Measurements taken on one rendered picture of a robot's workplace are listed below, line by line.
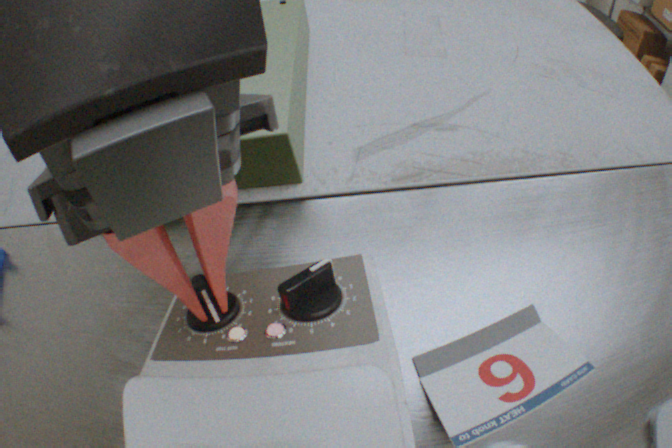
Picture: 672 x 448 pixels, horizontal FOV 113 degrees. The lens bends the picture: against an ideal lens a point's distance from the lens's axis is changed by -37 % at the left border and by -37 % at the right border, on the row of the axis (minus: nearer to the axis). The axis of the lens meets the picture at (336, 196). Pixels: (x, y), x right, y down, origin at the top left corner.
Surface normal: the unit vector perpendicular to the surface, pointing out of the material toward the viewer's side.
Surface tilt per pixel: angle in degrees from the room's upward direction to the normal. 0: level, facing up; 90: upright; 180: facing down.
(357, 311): 30
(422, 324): 0
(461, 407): 40
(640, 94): 0
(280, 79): 1
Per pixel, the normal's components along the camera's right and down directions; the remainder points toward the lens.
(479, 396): -0.26, -0.93
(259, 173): 0.04, 0.81
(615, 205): -0.11, -0.58
